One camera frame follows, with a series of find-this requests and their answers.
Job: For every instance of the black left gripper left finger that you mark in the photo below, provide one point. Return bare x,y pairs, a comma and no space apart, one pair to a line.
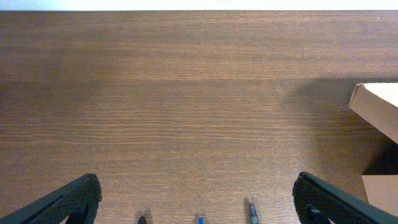
75,202

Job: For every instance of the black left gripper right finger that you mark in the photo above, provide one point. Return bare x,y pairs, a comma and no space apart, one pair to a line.
317,201

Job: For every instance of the black and white marker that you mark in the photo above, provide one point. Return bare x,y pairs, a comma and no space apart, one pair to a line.
142,220

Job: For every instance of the black pen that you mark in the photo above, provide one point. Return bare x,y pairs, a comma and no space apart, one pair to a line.
253,214

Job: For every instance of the open cardboard box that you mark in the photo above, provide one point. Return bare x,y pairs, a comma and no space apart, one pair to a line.
377,104

